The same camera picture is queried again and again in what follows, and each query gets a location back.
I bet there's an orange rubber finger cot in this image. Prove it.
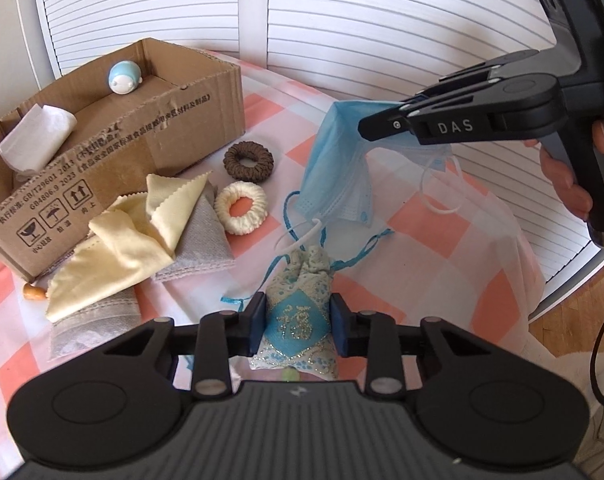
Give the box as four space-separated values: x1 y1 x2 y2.
22 283 47 301

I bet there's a brown cardboard box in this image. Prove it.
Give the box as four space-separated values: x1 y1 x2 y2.
0 38 245 281

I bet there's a grey cleaning cloth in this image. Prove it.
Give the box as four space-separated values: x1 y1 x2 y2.
50 183 233 359

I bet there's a blue embroidered sachet pouch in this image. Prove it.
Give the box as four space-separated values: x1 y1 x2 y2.
219 188 395 380

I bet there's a blue white plush toy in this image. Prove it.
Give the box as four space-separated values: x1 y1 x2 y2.
108 61 142 96

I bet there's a folded white towel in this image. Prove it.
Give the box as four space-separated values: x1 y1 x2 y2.
0 104 77 174

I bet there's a blue surgical face mask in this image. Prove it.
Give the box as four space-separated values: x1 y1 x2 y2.
293 101 466 242

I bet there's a cream hair scrunchie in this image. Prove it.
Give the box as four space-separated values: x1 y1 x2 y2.
214 181 268 236

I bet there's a pink checkered tablecloth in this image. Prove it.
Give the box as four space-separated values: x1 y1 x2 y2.
0 64 545 479

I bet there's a brown hair scrunchie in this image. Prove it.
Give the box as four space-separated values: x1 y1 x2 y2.
223 141 275 183

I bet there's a person's right hand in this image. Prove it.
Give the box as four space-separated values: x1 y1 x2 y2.
523 112 604 221

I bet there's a yellow cleaning cloth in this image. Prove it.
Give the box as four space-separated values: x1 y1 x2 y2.
46 172 209 323

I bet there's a white louvered closet door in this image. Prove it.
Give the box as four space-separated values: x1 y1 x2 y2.
29 0 604 321

